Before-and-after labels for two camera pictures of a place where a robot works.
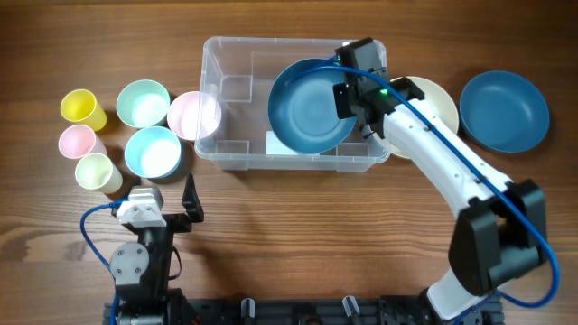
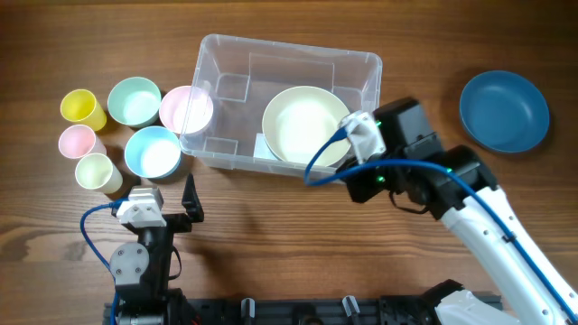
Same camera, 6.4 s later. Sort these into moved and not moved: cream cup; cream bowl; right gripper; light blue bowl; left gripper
Moved: right gripper; cream bowl
Not moved: left gripper; cream cup; light blue bowl
